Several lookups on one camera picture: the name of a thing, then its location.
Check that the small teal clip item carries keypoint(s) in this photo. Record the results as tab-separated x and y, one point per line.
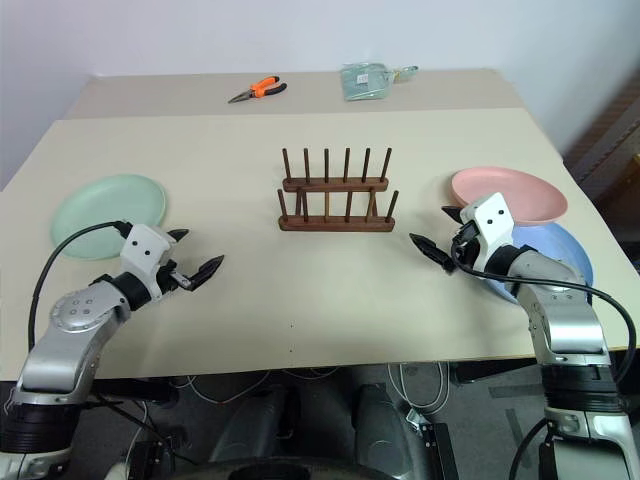
405	74

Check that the black box with bracket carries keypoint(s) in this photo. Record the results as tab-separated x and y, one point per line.
440	450

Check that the dark rounded shape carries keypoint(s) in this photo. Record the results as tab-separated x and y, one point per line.
385	430

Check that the red plate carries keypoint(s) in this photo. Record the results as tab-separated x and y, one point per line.
520	192

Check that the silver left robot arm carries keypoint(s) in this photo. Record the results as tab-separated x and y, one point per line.
75	312

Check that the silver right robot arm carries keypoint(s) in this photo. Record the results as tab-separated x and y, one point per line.
565	322

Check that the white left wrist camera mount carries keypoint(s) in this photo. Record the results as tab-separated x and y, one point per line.
142	247

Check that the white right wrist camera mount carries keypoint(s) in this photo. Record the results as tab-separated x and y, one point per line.
492	215

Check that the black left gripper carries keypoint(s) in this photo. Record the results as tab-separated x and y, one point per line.
167	270

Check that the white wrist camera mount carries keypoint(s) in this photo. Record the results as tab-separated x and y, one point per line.
142	247
492	215

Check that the wooden dish rack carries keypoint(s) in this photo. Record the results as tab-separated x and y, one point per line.
335	224

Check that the brown slatted furniture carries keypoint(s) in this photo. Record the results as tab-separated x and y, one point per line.
607	145

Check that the teal packaged cloth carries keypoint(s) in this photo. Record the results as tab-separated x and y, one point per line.
365	82

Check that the blue plate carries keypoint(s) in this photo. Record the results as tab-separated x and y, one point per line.
560	245

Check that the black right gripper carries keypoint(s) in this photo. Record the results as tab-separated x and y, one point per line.
465	245

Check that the green plate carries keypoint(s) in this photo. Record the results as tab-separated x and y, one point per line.
110	200

